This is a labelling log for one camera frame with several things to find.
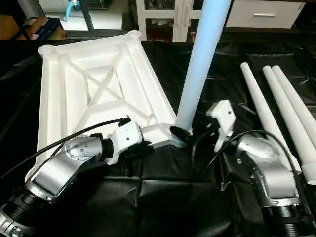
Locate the white plastic table leg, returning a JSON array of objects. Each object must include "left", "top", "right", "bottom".
[
  {"left": 175, "top": 0, "right": 232, "bottom": 135},
  {"left": 272, "top": 66, "right": 316, "bottom": 137},
  {"left": 262, "top": 66, "right": 316, "bottom": 185},
  {"left": 240, "top": 63, "right": 302, "bottom": 174}
]

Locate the white plastic table top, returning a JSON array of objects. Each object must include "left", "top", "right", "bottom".
[{"left": 25, "top": 30, "right": 191, "bottom": 184}]

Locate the black work mat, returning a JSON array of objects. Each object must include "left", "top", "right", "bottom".
[{"left": 0, "top": 27, "right": 316, "bottom": 237}]

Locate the white glass door cabinet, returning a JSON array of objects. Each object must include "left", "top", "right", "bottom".
[{"left": 136, "top": 0, "right": 207, "bottom": 43}]

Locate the white drawer unit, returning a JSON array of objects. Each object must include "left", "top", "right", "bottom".
[{"left": 226, "top": 0, "right": 308, "bottom": 29}]

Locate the grey metal pole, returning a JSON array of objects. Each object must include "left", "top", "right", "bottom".
[{"left": 81, "top": 0, "right": 95, "bottom": 32}]

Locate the blue box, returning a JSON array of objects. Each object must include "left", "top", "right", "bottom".
[{"left": 31, "top": 17, "right": 66, "bottom": 41}]

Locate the turquoise plastic stool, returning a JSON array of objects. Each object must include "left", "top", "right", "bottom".
[{"left": 64, "top": 0, "right": 82, "bottom": 21}]

